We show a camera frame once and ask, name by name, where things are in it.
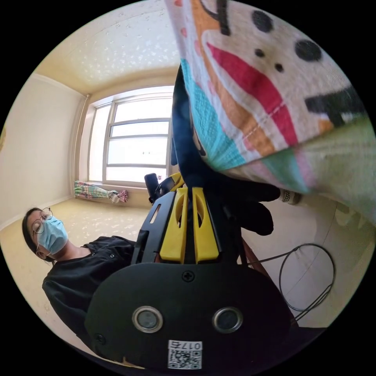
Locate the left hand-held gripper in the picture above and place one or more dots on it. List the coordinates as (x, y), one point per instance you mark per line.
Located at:
(164, 188)

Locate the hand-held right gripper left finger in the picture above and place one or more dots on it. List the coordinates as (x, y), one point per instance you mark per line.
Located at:
(174, 235)

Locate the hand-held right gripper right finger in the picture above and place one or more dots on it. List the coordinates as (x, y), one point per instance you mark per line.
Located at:
(205, 238)

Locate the window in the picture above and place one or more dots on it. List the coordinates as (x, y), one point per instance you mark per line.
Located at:
(132, 138)

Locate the striped pastel curtain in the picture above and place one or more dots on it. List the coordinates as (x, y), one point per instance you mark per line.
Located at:
(97, 192)

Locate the person's body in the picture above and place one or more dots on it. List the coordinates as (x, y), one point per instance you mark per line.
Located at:
(73, 273)

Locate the bed with colourful printed sheet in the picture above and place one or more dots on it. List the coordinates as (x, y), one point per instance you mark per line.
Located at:
(252, 88)

